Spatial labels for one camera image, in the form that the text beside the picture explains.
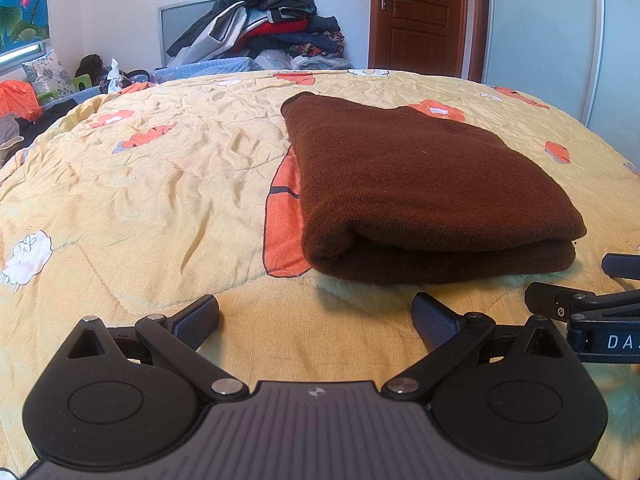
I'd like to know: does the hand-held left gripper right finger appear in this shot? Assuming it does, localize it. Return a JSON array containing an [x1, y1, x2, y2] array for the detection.
[[382, 292, 568, 402]]

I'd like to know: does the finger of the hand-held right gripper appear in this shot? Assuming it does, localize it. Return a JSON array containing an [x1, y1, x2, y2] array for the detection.
[[525, 281, 640, 323], [601, 252, 640, 281]]

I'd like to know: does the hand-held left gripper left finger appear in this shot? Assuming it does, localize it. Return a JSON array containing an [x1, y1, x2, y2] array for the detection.
[[67, 294, 251, 402]]

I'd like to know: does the brown knit sweater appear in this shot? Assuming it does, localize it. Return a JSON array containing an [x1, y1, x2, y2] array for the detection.
[[280, 91, 588, 286]]

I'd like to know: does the pile of clothes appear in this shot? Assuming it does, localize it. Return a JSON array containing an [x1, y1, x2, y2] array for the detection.
[[166, 0, 348, 71]]

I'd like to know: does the yellow floral quilt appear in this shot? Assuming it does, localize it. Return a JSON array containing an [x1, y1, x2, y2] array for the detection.
[[0, 67, 640, 480]]

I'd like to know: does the white sliding wardrobe door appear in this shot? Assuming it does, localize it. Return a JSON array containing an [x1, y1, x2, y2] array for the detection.
[[482, 0, 640, 161]]

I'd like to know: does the blue quilted blanket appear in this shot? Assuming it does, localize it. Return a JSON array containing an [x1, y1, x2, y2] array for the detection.
[[42, 55, 256, 106]]

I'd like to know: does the dark clothing heap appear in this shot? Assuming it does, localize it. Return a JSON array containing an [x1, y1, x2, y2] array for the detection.
[[0, 99, 78, 161]]

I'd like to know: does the white plastic bag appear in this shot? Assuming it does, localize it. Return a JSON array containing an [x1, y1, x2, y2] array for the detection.
[[100, 58, 123, 93]]

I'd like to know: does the green plastic stool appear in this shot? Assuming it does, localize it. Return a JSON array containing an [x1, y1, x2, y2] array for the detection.
[[37, 74, 91, 103]]

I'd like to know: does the black bag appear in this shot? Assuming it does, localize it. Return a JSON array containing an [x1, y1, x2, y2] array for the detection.
[[75, 54, 106, 81]]

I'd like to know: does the orange cloth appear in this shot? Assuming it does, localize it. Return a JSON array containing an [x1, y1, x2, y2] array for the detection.
[[0, 80, 43, 122]]

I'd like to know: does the grey floral pillow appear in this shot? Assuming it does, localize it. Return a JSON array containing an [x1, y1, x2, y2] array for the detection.
[[21, 50, 76, 97]]

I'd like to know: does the grey framed panel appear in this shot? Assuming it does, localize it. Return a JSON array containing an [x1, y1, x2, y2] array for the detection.
[[157, 0, 223, 68]]

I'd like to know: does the brown wooden door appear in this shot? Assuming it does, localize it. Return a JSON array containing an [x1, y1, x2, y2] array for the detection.
[[367, 0, 491, 83]]

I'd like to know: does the metal window frame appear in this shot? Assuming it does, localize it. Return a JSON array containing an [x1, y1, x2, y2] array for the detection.
[[0, 37, 53, 73]]

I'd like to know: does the lotus wall poster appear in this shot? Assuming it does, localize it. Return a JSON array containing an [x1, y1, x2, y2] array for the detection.
[[0, 0, 51, 53]]

